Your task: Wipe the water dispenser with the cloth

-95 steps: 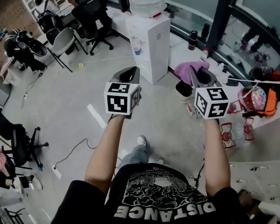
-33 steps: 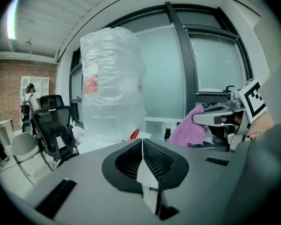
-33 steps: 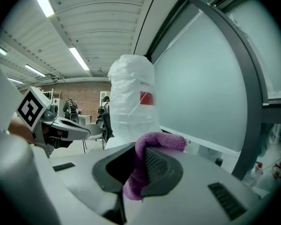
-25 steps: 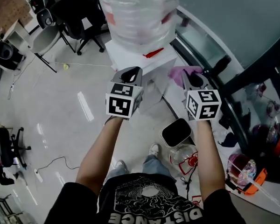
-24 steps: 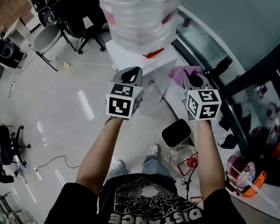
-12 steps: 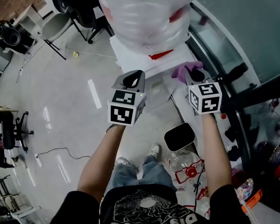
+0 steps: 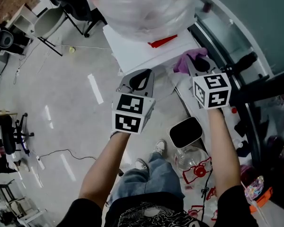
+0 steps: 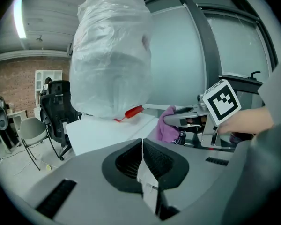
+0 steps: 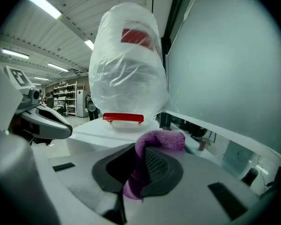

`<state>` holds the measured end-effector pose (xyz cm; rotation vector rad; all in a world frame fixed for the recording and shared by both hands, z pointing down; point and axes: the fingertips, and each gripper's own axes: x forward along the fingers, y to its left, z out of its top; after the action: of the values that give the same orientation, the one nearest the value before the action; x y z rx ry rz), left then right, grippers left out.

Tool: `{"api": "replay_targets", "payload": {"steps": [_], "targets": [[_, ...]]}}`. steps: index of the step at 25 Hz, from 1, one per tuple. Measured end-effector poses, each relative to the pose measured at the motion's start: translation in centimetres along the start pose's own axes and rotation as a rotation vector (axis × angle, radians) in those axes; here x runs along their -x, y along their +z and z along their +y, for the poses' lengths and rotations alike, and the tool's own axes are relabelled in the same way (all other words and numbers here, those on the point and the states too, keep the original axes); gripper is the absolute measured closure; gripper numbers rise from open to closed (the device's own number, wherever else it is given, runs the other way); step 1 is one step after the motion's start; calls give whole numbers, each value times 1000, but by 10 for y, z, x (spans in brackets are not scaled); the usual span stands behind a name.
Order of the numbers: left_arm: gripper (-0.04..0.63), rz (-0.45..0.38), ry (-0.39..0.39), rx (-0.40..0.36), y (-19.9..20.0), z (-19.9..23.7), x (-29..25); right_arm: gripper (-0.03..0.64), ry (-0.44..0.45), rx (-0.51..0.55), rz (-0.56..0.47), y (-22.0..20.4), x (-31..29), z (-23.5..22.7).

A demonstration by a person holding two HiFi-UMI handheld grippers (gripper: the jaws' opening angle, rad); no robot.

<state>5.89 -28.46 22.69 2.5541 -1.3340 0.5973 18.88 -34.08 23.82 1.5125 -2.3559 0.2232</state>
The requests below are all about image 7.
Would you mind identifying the person's left forearm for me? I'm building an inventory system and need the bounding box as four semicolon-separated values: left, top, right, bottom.
78;131;131;210

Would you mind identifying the clear bottle white cap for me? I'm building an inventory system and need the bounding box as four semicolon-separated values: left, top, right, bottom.
231;138;245;149

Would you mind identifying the person's leg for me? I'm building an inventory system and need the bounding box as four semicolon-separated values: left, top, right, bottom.
146;151;186;199
108;168;152;206

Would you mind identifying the purple cloth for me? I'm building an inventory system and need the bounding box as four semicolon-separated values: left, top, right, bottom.
173;47;209;74

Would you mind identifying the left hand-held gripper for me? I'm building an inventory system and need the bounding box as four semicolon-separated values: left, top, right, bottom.
111;68;157;135

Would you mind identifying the person's sneaker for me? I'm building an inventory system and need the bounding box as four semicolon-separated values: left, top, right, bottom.
134;158;150;170
153;139;168;156

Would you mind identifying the person's left sneaker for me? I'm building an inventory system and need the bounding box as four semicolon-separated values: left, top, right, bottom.
134;158;150;170

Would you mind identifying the clear water jug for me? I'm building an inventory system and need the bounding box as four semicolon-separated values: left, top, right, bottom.
83;0;199;49

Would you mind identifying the grey plastic chair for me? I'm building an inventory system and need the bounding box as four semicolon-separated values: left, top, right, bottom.
33;7;67;57

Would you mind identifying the person's black printed shirt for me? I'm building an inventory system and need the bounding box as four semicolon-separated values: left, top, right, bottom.
56;185;259;227

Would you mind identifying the white water dispenser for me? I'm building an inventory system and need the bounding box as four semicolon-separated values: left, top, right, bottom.
102;24;204;77

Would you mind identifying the metal rack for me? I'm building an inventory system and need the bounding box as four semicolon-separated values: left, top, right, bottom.
0;178;48;227

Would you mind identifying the black swivel chair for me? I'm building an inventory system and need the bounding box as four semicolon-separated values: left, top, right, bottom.
0;112;36;156

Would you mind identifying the person's right leg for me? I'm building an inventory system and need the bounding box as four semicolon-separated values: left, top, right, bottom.
146;151;186;199

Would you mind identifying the person's left leg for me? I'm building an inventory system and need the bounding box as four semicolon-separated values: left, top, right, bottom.
108;168;152;206

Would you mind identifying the black mesh office chair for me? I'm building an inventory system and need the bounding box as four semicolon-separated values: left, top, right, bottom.
46;0;107;38

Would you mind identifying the person's right sneaker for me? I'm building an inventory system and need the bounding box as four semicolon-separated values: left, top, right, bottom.
153;139;168;156

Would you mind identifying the person's right forearm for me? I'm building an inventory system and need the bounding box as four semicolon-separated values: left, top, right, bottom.
206;107;242;199

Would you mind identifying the large frosted board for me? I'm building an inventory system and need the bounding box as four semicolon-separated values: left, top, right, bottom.
198;0;284;76

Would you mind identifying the colourful shiny bag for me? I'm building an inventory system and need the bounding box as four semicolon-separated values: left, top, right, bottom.
240;164;275;213

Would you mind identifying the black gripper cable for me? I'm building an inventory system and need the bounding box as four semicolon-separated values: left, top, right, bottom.
200;168;213;222

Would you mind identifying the black cable with power strip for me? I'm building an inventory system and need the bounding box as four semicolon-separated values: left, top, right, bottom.
35;148;98;170

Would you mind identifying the empty jug red handle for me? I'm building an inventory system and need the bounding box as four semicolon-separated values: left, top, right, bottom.
174;146;213;189

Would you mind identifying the black flask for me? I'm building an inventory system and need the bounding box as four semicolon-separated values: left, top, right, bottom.
235;51;258;70

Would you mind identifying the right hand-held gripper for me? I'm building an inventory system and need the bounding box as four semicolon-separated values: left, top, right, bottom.
186;54;232;110

